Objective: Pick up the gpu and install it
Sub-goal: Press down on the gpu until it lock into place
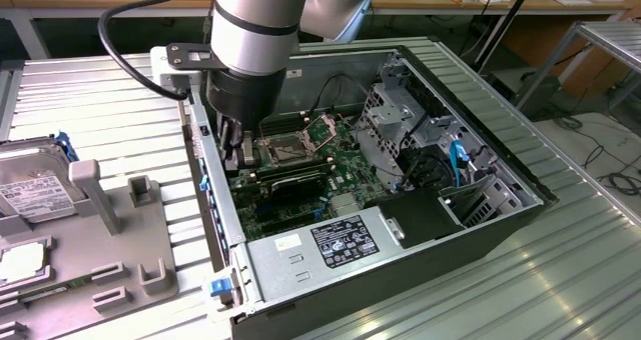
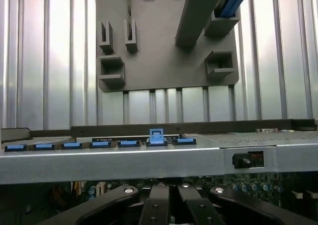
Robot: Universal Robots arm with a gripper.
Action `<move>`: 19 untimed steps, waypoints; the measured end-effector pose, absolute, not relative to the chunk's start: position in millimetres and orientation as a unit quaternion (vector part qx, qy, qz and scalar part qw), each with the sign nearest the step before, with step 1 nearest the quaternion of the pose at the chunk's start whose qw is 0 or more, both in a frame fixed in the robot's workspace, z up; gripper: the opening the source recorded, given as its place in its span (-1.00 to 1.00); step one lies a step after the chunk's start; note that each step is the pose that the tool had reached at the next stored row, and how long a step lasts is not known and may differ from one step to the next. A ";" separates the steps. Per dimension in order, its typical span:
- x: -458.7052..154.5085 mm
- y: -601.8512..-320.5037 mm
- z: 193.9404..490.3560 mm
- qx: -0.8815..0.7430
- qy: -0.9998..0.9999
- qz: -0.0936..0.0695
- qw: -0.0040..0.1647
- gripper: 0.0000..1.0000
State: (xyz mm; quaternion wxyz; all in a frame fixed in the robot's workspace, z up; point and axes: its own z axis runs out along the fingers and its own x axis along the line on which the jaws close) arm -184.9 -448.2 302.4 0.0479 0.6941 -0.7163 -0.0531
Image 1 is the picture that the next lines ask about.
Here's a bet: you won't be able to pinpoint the metal slat side table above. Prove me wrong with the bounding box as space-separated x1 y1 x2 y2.
514 19 641 113

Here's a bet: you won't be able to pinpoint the metal disk bay cage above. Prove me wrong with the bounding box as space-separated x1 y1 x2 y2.
358 80 453 176

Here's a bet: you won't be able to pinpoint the green motherboard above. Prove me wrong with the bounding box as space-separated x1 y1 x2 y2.
226 113 388 240

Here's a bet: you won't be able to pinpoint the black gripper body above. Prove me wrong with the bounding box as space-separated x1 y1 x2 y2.
206 67 287 128

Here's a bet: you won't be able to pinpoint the silver CPU chip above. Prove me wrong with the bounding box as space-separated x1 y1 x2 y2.
0 242 47 285

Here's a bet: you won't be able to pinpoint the black bundle of case wires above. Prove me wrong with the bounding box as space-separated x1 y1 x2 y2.
398 147 456 191

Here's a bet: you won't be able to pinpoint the black floor cables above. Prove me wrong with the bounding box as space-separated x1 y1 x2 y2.
580 129 641 199

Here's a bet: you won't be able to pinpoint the CPU socket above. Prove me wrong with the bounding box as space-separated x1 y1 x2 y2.
263 134 318 165

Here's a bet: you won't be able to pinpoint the blue disk wire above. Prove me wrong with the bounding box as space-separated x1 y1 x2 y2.
449 140 474 188

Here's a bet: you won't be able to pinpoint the metal socket cover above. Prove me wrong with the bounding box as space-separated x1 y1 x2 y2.
299 113 344 153

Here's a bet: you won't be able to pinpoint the graphics card with black fan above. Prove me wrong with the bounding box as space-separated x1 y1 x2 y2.
227 169 333 206

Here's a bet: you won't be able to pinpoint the grey parts rack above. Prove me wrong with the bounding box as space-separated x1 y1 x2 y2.
0 158 182 340

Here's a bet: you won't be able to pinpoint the brown cardboard box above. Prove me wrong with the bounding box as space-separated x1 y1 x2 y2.
500 15 633 101

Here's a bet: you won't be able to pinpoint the silver chipset heatsink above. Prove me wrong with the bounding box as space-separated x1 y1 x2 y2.
330 194 365 215

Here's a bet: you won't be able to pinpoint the open black PC case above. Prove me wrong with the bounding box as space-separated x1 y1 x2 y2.
178 35 560 340

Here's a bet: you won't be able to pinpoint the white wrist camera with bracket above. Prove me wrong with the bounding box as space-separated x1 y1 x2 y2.
149 42 227 94

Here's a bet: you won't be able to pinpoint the black tripod pole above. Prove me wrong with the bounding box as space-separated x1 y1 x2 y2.
472 0 539 74

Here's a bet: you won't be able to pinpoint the black wire in case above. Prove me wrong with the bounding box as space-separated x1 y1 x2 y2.
318 73 373 113

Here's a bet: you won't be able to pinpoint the green RAM stick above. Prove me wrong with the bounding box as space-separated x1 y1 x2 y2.
18 275 95 304

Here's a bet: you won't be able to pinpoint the blue disk bracket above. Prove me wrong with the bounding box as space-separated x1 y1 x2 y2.
51 131 83 165

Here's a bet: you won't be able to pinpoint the black RAM slot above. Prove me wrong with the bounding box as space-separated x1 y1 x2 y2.
258 115 310 137

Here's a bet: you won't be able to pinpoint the blue case latch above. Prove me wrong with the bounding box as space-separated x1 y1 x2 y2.
206 278 233 296

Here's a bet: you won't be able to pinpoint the black camera cable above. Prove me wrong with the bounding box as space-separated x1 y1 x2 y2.
97 0 223 101

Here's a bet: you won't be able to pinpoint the silver hard disk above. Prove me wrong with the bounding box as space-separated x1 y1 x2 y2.
0 139 84 224

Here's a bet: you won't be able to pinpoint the black expansion slot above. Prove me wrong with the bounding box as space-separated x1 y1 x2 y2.
254 209 328 233

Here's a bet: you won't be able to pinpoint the grey power supply unit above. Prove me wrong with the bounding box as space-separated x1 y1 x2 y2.
243 204 408 306

